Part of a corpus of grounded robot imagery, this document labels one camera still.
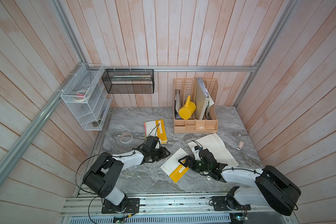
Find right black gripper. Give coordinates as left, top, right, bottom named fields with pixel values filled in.
left=178, top=155, right=211, bottom=173

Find white orange notebook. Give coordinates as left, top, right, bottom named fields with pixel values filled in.
left=161, top=148, right=189, bottom=183
left=144, top=119, right=168, bottom=144

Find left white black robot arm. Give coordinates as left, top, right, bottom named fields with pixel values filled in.
left=83, top=136, right=171, bottom=214

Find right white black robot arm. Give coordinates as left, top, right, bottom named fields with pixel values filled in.
left=178, top=149, right=301, bottom=216

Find open cream notebook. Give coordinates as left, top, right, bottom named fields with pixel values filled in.
left=196, top=133, right=239, bottom=167

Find clear tape roll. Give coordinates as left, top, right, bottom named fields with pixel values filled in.
left=119, top=132, right=133, bottom=144

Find yellow watering can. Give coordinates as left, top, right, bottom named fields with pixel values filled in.
left=178, top=95, right=197, bottom=120

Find small pink eraser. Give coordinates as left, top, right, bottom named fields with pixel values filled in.
left=237, top=141, right=244, bottom=150

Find papers in organizer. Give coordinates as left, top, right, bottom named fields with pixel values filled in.
left=205, top=93, right=215, bottom=119

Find cream book in organizer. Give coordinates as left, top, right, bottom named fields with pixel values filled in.
left=195, top=77, right=209, bottom=119

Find beige desk organizer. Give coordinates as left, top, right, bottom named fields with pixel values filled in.
left=173, top=78, right=218, bottom=134

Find tape roll on shelf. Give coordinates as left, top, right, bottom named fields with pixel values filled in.
left=72, top=89, right=91, bottom=102

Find black mesh wall basket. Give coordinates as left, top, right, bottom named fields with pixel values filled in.
left=102, top=68, right=155, bottom=94

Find white wire shelf rack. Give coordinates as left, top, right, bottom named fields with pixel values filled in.
left=61, top=63, right=112, bottom=131

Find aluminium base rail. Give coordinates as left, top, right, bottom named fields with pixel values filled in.
left=59, top=193, right=298, bottom=224

